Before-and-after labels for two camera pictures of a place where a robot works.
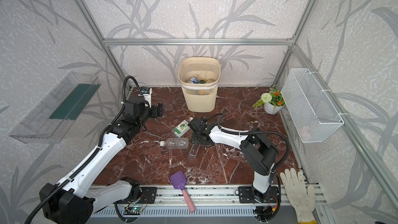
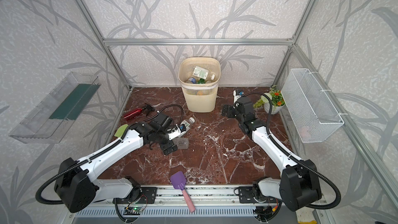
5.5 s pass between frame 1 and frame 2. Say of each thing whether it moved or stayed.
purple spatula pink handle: stayed
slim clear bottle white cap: moved
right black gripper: moved
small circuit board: stayed
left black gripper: moved
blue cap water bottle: stayed
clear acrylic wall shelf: stayed
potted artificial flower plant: stayed
